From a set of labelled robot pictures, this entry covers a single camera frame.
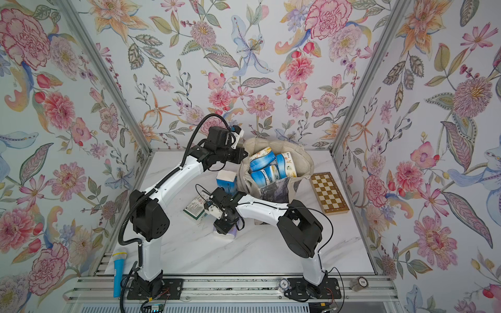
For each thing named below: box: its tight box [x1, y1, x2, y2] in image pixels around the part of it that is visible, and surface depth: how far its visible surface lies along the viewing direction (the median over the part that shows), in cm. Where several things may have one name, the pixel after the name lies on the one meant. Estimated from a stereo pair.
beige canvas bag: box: [237, 137, 315, 200], surface depth 88 cm
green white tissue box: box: [182, 194, 206, 223], surface depth 92 cm
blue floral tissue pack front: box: [250, 168, 270, 188], surface depth 82 cm
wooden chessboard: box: [309, 171, 350, 216], surface depth 100 cm
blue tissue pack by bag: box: [215, 170, 238, 195], surface depth 95 cm
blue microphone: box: [112, 250, 128, 299], surface depth 78 cm
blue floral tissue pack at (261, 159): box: [249, 146, 276, 173], surface depth 91 cm
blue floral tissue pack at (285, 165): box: [275, 151, 297, 180], surface depth 87 cm
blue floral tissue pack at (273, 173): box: [266, 164, 281, 184], surface depth 87 cm
